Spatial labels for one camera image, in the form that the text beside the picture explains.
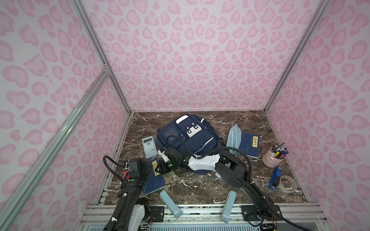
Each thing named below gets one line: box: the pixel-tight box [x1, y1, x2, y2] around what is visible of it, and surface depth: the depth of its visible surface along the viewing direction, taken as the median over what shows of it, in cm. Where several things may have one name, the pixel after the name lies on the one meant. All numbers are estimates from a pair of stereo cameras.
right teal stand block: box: [220, 190, 238, 224], surface depth 75 cm
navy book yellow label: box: [238, 131, 261, 159], surface depth 100 cm
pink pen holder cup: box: [262, 140, 290, 168], surface depth 84 cm
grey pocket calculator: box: [141, 135, 159, 159], surface depth 100 cm
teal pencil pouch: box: [226, 123, 242, 157], surface depth 100 cm
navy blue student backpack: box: [156, 114, 222, 175], surface depth 101 cm
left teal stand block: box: [159, 190, 184, 219], surface depth 74 cm
